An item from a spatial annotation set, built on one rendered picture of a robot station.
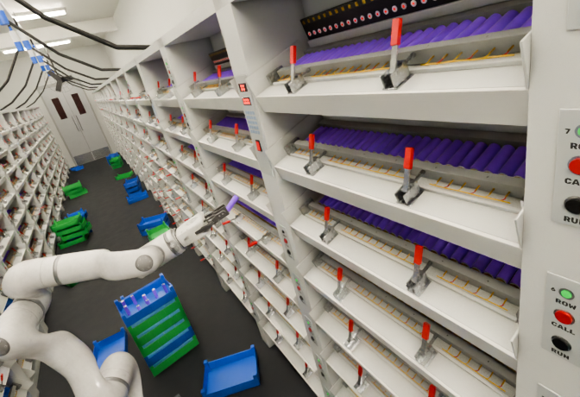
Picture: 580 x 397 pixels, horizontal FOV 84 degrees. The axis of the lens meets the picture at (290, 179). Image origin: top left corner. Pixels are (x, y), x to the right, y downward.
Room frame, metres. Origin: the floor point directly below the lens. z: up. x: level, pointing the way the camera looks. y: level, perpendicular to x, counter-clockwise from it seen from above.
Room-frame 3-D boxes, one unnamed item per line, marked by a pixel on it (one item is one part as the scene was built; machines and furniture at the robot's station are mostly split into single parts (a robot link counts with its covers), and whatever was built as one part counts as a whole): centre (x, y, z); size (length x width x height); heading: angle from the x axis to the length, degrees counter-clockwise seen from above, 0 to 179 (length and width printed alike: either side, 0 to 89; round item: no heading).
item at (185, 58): (1.55, 0.30, 0.88); 0.20 x 0.09 x 1.75; 118
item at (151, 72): (2.17, 0.63, 0.88); 0.20 x 0.09 x 1.75; 118
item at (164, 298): (1.63, 1.01, 0.44); 0.30 x 0.20 x 0.08; 125
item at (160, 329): (1.63, 1.01, 0.28); 0.30 x 0.20 x 0.08; 125
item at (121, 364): (0.90, 0.79, 0.60); 0.19 x 0.12 x 0.24; 7
